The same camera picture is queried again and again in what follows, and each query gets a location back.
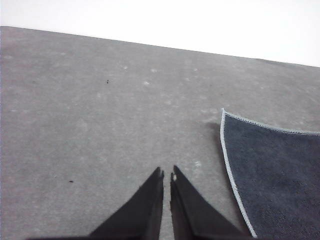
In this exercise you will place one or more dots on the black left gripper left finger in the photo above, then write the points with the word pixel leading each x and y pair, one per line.
pixel 140 210

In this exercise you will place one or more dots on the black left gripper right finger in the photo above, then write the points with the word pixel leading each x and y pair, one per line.
pixel 190 210

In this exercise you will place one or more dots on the purple towel with grey hem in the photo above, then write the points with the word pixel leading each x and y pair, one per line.
pixel 275 180

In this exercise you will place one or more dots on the grey table cloth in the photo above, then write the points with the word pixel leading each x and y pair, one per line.
pixel 100 112

